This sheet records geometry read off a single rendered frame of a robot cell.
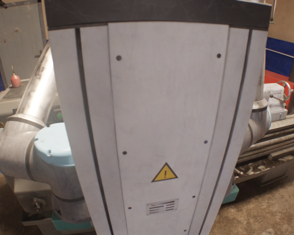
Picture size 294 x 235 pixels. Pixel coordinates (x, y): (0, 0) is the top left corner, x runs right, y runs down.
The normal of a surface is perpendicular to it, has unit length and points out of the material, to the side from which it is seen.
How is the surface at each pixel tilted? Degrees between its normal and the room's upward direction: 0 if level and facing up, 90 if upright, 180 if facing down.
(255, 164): 0
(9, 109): 45
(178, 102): 90
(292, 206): 0
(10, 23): 90
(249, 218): 0
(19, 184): 32
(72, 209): 70
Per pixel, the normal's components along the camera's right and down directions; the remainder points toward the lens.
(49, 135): 0.09, -0.86
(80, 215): 0.30, 0.14
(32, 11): 0.25, 0.47
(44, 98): 0.83, -0.17
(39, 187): 0.14, -0.49
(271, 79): -0.82, 0.28
